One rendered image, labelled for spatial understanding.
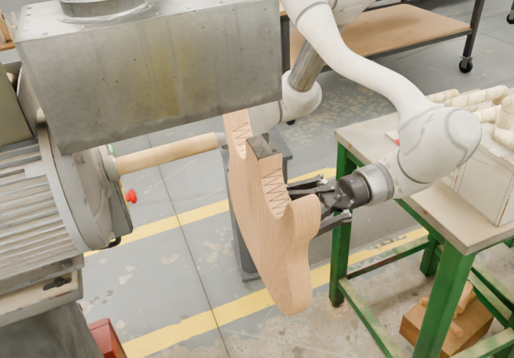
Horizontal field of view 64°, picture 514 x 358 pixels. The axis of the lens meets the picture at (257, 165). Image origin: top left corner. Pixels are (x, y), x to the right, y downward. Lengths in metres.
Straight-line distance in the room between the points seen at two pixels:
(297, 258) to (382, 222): 1.69
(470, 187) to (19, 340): 1.02
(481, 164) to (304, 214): 0.59
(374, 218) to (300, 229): 1.82
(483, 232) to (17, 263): 0.95
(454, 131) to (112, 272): 1.89
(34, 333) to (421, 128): 0.79
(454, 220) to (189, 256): 1.50
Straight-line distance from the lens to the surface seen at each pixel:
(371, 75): 0.96
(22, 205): 0.67
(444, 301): 1.24
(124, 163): 0.74
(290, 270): 0.76
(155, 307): 2.11
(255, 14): 0.54
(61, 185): 0.64
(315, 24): 1.11
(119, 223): 1.08
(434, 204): 1.15
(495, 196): 1.10
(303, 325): 1.96
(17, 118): 0.63
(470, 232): 1.10
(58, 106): 0.53
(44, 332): 0.87
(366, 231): 2.35
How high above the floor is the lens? 1.66
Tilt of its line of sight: 36 degrees down
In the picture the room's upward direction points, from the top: 5 degrees counter-clockwise
